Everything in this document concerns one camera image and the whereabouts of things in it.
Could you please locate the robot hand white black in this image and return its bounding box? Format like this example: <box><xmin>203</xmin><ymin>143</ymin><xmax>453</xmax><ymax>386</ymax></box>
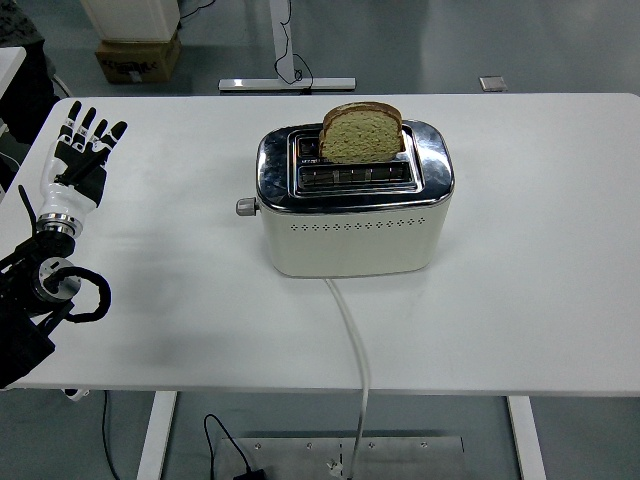
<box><xmin>38</xmin><ymin>100</ymin><xmax>129</xmax><ymax>219</ymax></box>

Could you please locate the cream and chrome toaster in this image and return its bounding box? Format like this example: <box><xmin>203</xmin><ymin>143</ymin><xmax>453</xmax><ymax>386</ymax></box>
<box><xmin>235</xmin><ymin>118</ymin><xmax>456</xmax><ymax>279</ymax></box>

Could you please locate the black cloth-covered object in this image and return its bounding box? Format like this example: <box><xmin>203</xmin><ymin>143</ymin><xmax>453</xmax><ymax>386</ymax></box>
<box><xmin>0</xmin><ymin>0</ymin><xmax>57</xmax><ymax>146</ymax></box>

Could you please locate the white side table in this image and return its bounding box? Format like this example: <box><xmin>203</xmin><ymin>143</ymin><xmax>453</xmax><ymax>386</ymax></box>
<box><xmin>0</xmin><ymin>46</ymin><xmax>27</xmax><ymax>99</ymax></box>

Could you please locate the brown cardboard box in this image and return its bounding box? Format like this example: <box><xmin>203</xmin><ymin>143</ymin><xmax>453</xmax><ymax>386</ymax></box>
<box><xmin>94</xmin><ymin>30</ymin><xmax>182</xmax><ymax>85</ymax></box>

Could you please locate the white background table leg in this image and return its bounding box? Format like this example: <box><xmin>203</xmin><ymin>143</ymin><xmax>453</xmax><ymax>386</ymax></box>
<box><xmin>218</xmin><ymin>0</ymin><xmax>357</xmax><ymax>92</ymax></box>

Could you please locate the brown bread slice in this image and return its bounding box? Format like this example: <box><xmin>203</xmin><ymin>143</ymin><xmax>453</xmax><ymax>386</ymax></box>
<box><xmin>318</xmin><ymin>101</ymin><xmax>406</xmax><ymax>165</ymax></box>

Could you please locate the grey metal plate with screws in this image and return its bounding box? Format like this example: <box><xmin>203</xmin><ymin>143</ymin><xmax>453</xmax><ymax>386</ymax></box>
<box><xmin>214</xmin><ymin>436</ymin><xmax>466</xmax><ymax>480</ymax></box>

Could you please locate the black hanging cable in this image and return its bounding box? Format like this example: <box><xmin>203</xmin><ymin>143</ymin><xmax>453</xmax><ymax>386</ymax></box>
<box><xmin>101</xmin><ymin>390</ymin><xmax>124</xmax><ymax>480</ymax></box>

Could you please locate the thin black cable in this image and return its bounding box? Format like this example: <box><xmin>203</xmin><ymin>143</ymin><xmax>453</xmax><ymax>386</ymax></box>
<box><xmin>273</xmin><ymin>0</ymin><xmax>315</xmax><ymax>95</ymax></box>

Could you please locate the white toaster power cord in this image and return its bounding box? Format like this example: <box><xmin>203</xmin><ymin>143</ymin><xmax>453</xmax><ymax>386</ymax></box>
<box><xmin>323</xmin><ymin>277</ymin><xmax>371</xmax><ymax>475</ymax></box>

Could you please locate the black power adapter with cable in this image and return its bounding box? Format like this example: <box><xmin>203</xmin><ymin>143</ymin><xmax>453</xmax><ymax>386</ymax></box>
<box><xmin>202</xmin><ymin>413</ymin><xmax>269</xmax><ymax>480</ymax></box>

